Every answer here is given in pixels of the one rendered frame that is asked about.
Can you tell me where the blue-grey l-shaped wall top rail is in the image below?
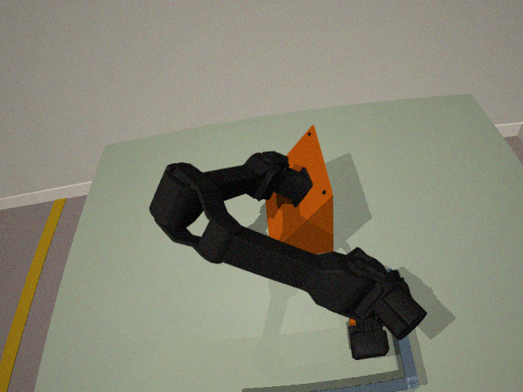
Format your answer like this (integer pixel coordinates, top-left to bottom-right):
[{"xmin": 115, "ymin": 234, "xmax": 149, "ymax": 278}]
[{"xmin": 316, "ymin": 336, "xmax": 420, "ymax": 392}]

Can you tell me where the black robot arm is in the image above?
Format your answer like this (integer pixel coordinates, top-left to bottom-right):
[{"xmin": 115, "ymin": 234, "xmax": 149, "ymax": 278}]
[{"xmin": 149, "ymin": 151, "xmax": 427, "ymax": 340}]

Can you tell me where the clear l-shaped low wall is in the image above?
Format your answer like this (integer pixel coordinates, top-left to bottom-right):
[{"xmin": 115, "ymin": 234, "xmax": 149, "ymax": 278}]
[{"xmin": 389, "ymin": 332, "xmax": 418, "ymax": 392}]

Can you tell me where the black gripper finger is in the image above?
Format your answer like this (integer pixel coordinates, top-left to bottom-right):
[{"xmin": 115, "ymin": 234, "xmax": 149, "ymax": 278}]
[{"xmin": 348, "ymin": 325, "xmax": 358, "ymax": 337}]

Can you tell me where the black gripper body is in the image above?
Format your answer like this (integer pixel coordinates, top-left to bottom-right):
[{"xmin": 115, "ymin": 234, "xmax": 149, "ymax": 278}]
[{"xmin": 350, "ymin": 314, "xmax": 390, "ymax": 360}]

